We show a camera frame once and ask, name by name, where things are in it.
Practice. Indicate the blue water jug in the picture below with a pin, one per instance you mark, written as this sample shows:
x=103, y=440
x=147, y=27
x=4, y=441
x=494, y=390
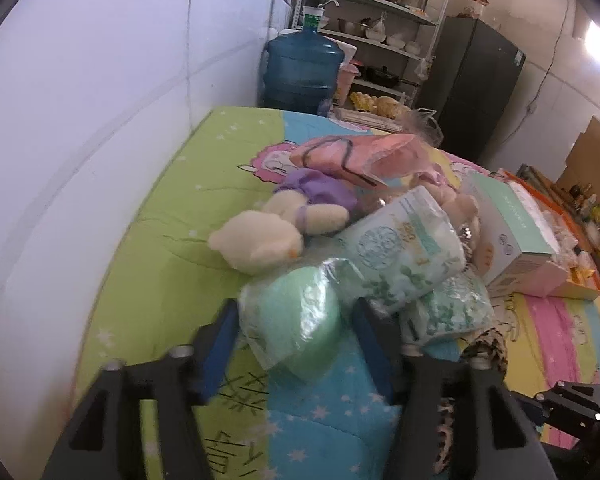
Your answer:
x=300, y=70

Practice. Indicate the leopard print cloth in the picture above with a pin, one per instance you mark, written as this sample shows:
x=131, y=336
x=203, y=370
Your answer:
x=487, y=347

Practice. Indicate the cream plush bear pink hat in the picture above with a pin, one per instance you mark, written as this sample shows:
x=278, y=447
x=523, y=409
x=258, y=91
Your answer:
x=462, y=207

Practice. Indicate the glass jar with red lid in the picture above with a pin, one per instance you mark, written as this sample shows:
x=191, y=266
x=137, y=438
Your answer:
x=478, y=6

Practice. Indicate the colourful printed blanket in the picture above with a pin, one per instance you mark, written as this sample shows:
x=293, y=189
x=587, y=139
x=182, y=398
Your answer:
x=170, y=240

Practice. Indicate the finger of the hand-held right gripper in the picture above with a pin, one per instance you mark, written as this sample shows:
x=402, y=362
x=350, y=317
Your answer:
x=579, y=402

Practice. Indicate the pink plastic basket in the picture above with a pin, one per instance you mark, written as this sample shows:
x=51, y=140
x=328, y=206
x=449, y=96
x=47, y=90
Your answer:
x=349, y=82

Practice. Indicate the wooden cutting board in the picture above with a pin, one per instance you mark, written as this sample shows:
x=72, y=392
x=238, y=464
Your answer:
x=544, y=185

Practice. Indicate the cream plush bear purple hat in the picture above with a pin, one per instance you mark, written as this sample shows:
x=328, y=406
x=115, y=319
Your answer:
x=260, y=240

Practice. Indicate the dark grey refrigerator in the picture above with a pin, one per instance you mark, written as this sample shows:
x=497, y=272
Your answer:
x=469, y=85

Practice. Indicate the brown cardboard sheet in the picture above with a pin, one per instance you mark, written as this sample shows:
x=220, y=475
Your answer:
x=594, y=155

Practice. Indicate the mint green tissue box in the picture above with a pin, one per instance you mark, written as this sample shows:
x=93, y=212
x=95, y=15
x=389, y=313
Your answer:
x=504, y=220

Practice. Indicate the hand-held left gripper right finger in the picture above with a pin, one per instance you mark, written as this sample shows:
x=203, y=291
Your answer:
x=368, y=341

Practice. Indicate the row of condiment bottles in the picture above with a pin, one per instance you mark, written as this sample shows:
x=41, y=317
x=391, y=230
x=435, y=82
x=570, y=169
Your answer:
x=592, y=215

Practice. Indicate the clear plastic bag of food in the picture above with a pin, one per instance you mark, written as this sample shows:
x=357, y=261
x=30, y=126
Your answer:
x=422, y=127

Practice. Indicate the pink floral tissue pack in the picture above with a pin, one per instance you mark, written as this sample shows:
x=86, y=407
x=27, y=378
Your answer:
x=539, y=277

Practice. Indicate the small leaf print tissue pack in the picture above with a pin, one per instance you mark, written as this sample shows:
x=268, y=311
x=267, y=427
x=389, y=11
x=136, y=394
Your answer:
x=449, y=310

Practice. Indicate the large leaf print tissue pack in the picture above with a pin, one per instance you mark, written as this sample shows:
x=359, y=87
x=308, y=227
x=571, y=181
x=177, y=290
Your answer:
x=404, y=250

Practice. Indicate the bundle of noodle packs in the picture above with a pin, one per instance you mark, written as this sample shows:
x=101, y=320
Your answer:
x=362, y=119

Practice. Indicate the mint green sponge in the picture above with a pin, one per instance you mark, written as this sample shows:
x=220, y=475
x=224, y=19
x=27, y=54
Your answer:
x=295, y=320

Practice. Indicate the white metal shelf rack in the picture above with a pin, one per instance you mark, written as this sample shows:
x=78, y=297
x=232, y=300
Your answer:
x=374, y=2

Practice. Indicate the black wok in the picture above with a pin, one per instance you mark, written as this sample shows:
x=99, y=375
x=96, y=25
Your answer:
x=382, y=76

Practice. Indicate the bag of yellow snacks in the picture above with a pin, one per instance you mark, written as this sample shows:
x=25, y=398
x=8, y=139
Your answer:
x=379, y=105

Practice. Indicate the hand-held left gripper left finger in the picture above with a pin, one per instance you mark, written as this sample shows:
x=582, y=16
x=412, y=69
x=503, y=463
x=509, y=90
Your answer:
x=220, y=347

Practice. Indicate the pink towel in plastic bag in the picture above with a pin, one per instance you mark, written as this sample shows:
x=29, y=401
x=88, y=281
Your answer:
x=379, y=155

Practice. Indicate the orange box tray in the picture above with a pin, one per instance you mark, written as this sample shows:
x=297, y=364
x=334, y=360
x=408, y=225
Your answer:
x=587, y=292

